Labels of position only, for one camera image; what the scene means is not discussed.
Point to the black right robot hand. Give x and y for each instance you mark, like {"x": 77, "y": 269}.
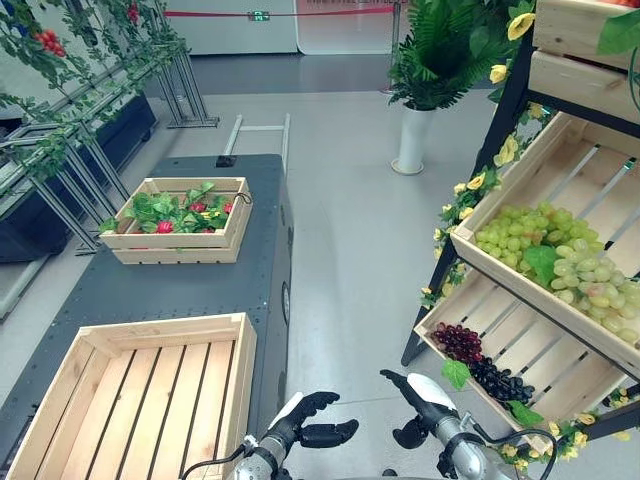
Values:
{"x": 425, "y": 400}

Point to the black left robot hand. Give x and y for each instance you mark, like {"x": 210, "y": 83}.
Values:
{"x": 305, "y": 419}

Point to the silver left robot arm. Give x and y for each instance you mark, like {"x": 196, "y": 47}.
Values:
{"x": 260, "y": 457}

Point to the red grape bunch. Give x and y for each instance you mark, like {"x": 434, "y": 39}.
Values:
{"x": 457, "y": 341}

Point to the dark purple grape bunch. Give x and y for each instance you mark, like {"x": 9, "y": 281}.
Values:
{"x": 500, "y": 382}

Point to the wooden shelf crate with dark grapes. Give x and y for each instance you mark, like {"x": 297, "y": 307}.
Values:
{"x": 530, "y": 350}

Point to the large empty wooden crate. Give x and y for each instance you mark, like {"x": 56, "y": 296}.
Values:
{"x": 135, "y": 400}

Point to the dark grey cart table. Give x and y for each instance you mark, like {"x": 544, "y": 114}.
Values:
{"x": 165, "y": 295}

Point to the pale green grape bunch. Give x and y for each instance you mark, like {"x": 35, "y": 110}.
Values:
{"x": 595, "y": 285}

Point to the small wooden crate with flowers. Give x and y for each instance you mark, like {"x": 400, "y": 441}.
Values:
{"x": 175, "y": 245}

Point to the yellow flower garland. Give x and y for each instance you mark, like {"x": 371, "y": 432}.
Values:
{"x": 480, "y": 185}

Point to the wooden shelf crate with green grapes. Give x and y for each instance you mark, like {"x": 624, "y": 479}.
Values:
{"x": 565, "y": 190}

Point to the white tall vase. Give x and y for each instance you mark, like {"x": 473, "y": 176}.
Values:
{"x": 413, "y": 140}

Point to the small black device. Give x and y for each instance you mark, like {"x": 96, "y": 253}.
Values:
{"x": 225, "y": 161}

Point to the green fern plant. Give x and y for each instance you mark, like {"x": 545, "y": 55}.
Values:
{"x": 445, "y": 50}

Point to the red cherry tomato cluster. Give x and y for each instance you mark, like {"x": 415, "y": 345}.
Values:
{"x": 50, "y": 41}

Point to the white metal ladder frame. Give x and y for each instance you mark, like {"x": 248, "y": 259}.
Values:
{"x": 260, "y": 132}

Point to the black shelf frame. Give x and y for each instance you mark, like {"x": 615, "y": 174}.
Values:
{"x": 505, "y": 115}

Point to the barrier stanchion post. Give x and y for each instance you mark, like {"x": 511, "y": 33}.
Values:
{"x": 392, "y": 50}

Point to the aluminium frame rack with vines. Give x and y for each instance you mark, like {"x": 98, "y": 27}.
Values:
{"x": 85, "y": 100}

